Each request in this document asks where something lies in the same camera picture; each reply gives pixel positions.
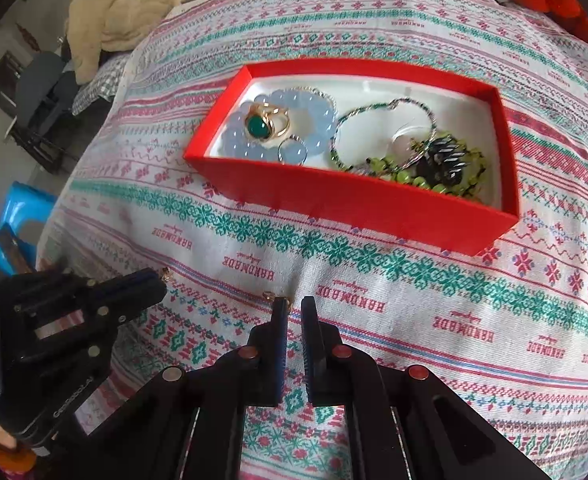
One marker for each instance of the person's left hand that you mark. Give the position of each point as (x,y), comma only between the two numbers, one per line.
(8,456)

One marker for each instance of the small gold earring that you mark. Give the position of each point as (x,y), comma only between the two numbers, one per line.
(165,274)
(269,295)

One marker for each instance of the patterned woven bed cover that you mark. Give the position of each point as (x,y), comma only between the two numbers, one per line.
(424,310)

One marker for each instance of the beige quilted blanket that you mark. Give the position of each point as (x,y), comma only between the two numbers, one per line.
(138,5)

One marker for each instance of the red jewelry box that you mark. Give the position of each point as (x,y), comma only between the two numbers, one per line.
(349,200)

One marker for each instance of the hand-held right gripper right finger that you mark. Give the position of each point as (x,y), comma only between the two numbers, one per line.
(308,360)

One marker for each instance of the dark office chair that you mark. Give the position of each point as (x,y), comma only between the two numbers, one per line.
(38,80)

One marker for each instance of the black shiny jewelry piece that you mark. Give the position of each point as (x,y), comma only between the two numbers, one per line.
(441,155)

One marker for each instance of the clear translucent bangle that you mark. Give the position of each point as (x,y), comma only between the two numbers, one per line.
(404,132)

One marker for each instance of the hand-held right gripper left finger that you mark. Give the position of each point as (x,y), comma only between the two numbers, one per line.
(283,352)

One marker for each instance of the brown wall ornament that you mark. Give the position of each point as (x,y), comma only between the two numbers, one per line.
(27,36)

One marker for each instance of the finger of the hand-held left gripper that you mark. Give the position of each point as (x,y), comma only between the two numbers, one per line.
(128,307)
(133,284)

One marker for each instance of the blue plastic stool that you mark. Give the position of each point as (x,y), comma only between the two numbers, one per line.
(18,205)

